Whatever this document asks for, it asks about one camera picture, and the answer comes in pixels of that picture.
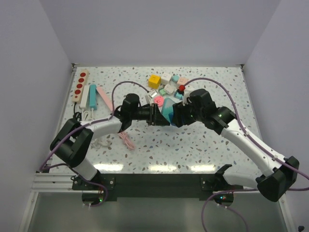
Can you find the peach starfish cube adapter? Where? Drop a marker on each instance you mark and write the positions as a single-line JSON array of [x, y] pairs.
[[182, 81]]

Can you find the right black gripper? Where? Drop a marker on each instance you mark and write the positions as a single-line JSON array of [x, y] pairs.
[[180, 108]]

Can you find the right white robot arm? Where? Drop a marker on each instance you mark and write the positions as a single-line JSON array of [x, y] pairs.
[[267, 160]]

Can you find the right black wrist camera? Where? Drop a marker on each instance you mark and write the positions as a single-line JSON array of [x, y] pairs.
[[196, 97]]

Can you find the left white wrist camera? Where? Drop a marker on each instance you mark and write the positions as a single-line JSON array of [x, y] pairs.
[[151, 95]]

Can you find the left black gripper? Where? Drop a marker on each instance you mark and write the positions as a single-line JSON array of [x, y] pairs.
[[158, 119]]

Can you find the aluminium front rail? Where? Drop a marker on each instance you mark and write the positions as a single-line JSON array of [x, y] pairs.
[[275, 185]]

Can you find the white pink power strip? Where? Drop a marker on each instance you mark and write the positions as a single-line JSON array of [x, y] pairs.
[[105, 97]]

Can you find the white green cube adapter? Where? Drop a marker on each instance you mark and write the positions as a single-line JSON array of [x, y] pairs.
[[162, 92]]

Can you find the teal cube plug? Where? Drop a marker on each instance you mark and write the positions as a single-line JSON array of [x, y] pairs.
[[175, 78]]

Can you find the yellow cube plug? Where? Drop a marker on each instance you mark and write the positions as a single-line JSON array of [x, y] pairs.
[[154, 81]]

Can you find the dark blue cube adapter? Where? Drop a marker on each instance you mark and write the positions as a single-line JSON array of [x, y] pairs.
[[180, 120]]

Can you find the beige red power strip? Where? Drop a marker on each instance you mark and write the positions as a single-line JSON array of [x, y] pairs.
[[82, 79]]

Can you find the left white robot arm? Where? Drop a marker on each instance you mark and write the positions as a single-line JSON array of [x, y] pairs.
[[72, 142]]

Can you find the pink cube adapter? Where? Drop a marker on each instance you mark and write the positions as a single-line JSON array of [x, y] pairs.
[[159, 100]]

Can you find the teal power strip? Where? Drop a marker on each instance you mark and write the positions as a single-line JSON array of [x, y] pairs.
[[167, 109], [93, 97]]

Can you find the white square plug adapter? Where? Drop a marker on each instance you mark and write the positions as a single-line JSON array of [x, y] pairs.
[[169, 89]]

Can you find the white cartoon cube adapter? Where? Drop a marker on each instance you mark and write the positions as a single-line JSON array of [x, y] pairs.
[[165, 78]]

